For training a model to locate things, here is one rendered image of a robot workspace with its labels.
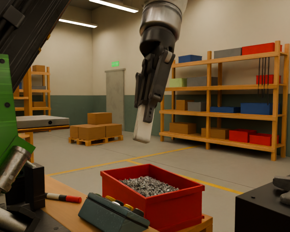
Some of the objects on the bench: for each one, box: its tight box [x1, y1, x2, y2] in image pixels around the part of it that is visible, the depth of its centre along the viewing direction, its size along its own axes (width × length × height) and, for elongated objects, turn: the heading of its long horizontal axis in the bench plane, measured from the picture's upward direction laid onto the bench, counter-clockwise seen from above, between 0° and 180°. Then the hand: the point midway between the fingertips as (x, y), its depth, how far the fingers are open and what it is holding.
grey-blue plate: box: [5, 166, 25, 206], centre depth 72 cm, size 10×2×14 cm
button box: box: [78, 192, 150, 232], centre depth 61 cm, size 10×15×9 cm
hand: (143, 124), depth 51 cm, fingers closed
